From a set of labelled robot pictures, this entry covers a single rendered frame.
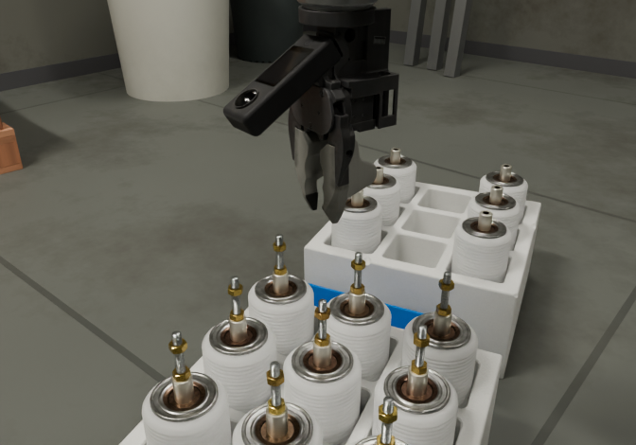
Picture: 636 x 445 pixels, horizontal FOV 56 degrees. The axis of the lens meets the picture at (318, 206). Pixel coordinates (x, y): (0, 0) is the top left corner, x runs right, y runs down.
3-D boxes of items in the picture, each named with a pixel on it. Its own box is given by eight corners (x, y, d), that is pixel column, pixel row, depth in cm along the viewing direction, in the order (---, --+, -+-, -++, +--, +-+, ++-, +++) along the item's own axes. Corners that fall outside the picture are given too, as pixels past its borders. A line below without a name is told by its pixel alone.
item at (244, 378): (276, 467, 80) (272, 362, 72) (205, 465, 80) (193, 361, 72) (282, 414, 89) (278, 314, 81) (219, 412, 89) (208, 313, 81)
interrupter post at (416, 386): (427, 400, 67) (429, 378, 65) (405, 398, 67) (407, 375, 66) (427, 385, 69) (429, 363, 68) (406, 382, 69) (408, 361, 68)
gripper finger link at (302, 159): (349, 200, 67) (359, 125, 62) (305, 212, 64) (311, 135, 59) (333, 186, 69) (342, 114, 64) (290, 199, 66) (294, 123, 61)
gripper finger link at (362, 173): (386, 218, 62) (382, 132, 59) (340, 233, 59) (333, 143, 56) (368, 211, 65) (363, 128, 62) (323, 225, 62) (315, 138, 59)
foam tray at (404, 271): (528, 272, 137) (541, 202, 129) (503, 380, 105) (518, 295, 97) (369, 239, 152) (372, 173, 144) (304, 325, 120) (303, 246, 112)
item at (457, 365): (427, 398, 92) (437, 301, 84) (478, 436, 85) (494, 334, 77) (382, 428, 86) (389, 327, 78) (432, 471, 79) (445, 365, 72)
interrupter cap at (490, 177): (525, 177, 125) (525, 173, 124) (521, 190, 118) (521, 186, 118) (488, 171, 127) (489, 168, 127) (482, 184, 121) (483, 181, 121)
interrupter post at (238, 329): (246, 344, 76) (245, 323, 74) (228, 344, 76) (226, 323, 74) (249, 332, 78) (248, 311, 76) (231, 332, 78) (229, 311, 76)
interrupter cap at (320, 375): (333, 336, 77) (333, 332, 77) (365, 371, 71) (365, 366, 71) (280, 355, 74) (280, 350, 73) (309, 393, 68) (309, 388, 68)
